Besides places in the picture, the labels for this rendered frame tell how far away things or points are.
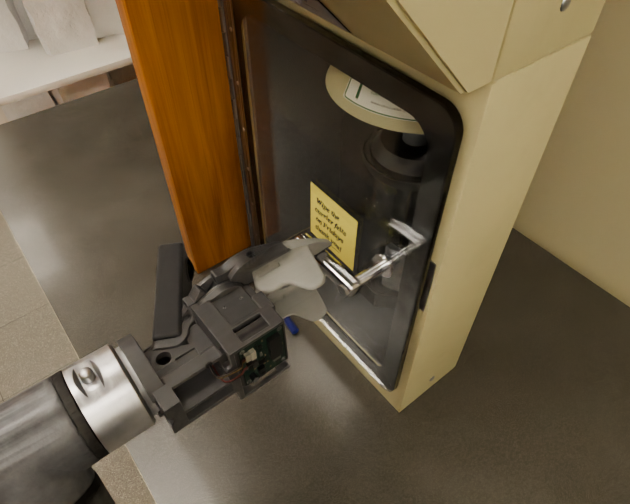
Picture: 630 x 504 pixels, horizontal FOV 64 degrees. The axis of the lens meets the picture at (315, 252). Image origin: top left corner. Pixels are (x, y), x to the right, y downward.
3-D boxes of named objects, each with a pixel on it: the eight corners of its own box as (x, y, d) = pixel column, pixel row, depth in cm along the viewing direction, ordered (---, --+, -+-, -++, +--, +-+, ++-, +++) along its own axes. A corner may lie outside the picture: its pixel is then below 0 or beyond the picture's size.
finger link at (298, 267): (361, 270, 47) (282, 326, 44) (322, 237, 51) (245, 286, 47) (361, 248, 45) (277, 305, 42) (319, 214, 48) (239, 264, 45)
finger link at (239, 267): (294, 273, 48) (217, 324, 45) (283, 263, 49) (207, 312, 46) (288, 240, 45) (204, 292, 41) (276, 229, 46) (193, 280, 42)
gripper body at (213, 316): (296, 364, 46) (177, 446, 41) (245, 306, 51) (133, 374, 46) (291, 313, 40) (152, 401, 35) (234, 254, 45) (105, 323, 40)
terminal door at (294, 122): (260, 249, 79) (227, -28, 49) (396, 394, 63) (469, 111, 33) (255, 252, 78) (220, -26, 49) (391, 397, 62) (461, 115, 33)
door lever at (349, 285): (331, 229, 55) (331, 211, 53) (392, 281, 49) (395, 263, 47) (291, 251, 52) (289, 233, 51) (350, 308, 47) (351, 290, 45)
